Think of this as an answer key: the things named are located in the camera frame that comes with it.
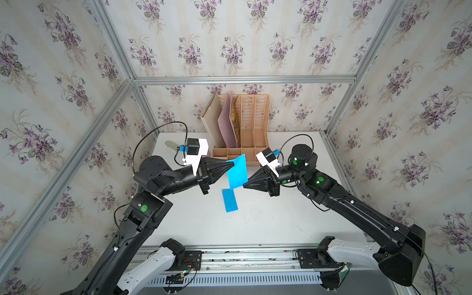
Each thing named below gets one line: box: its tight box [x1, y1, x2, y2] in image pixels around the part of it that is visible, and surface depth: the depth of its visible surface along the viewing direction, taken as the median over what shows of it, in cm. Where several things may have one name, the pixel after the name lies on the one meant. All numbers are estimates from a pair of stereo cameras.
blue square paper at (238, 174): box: [225, 153, 249, 190], surface depth 51 cm
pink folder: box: [217, 90, 238, 149], surface depth 97 cm
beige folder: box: [200, 92, 227, 149], surface depth 95 cm
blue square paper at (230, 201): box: [221, 188, 239, 213], surface depth 92 cm
